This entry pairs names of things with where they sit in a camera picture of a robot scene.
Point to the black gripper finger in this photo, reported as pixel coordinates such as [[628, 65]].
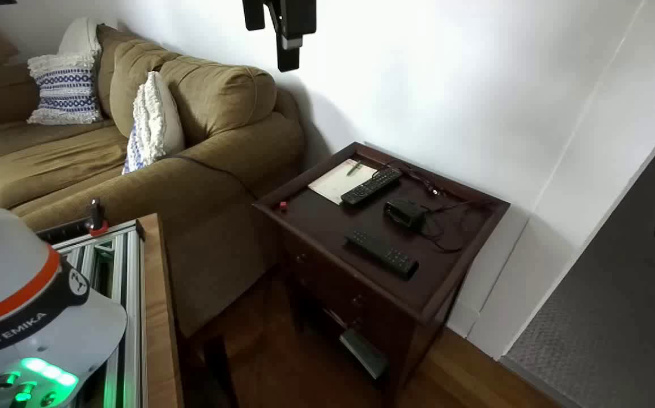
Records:
[[291, 30], [255, 13]]

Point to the black remote with coloured buttons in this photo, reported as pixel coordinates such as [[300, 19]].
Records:
[[372, 187]]

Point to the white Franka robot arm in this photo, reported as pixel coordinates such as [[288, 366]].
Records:
[[17, 302]]

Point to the plain black remote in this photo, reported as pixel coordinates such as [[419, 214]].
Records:
[[381, 255]]

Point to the white knit pillow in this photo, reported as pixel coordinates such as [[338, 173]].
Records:
[[152, 121]]

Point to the green pencil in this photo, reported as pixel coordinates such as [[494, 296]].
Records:
[[353, 167]]

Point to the white book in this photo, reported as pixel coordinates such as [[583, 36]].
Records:
[[332, 182]]

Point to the olive brown fabric sofa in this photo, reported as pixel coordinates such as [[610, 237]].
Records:
[[221, 173]]

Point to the plain white pillow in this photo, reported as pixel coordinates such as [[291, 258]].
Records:
[[81, 36]]

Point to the blue white patterned pillow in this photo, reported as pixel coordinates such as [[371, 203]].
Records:
[[62, 90]]

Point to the black alarm clock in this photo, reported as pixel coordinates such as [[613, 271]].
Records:
[[405, 214]]

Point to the dark wooden nightstand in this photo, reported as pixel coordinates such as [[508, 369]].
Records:
[[357, 302]]

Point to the brown wooden board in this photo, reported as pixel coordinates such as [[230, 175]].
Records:
[[160, 318]]

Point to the grey flat device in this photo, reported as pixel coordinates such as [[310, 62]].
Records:
[[363, 354]]

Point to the aluminium profile frame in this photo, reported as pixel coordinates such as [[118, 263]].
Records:
[[113, 280]]

